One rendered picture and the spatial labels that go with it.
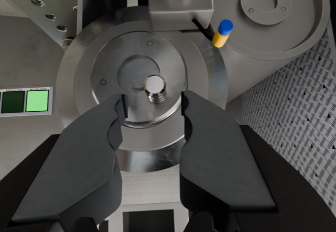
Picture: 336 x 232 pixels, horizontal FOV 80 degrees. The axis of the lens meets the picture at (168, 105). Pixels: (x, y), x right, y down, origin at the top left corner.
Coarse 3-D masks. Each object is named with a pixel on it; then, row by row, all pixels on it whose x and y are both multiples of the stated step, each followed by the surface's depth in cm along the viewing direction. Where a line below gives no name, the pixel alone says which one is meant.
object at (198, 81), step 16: (112, 32) 18; (160, 32) 18; (176, 32) 18; (96, 48) 18; (192, 48) 18; (80, 64) 17; (192, 64) 17; (80, 80) 17; (192, 80) 17; (208, 80) 17; (80, 96) 17; (80, 112) 17; (176, 112) 17; (128, 128) 16; (144, 128) 16; (160, 128) 16; (176, 128) 16; (128, 144) 16; (144, 144) 16; (160, 144) 16
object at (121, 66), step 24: (120, 48) 16; (144, 48) 16; (168, 48) 16; (96, 72) 15; (120, 72) 16; (144, 72) 15; (168, 72) 15; (96, 96) 15; (144, 96) 15; (168, 96) 15; (144, 120) 15
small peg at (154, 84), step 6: (150, 78) 12; (156, 78) 12; (162, 78) 12; (144, 84) 12; (150, 84) 12; (156, 84) 12; (162, 84) 12; (144, 90) 12; (150, 90) 12; (156, 90) 12; (162, 90) 12; (150, 96) 13; (156, 96) 12; (162, 96) 13; (156, 102) 14
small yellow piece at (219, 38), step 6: (198, 24) 16; (222, 24) 13; (228, 24) 13; (204, 30) 16; (216, 30) 13; (222, 30) 13; (228, 30) 13; (210, 36) 15; (216, 36) 14; (222, 36) 13; (216, 42) 14; (222, 42) 14
